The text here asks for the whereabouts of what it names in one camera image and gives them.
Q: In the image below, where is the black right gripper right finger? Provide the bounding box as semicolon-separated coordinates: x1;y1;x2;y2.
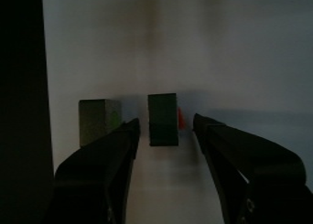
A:
193;112;313;224

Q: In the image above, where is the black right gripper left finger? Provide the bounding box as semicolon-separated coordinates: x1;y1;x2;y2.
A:
41;117;142;224

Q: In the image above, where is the dark nori sushi roll piece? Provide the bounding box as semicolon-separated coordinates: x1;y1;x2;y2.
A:
78;99;123;148
147;92;186;147

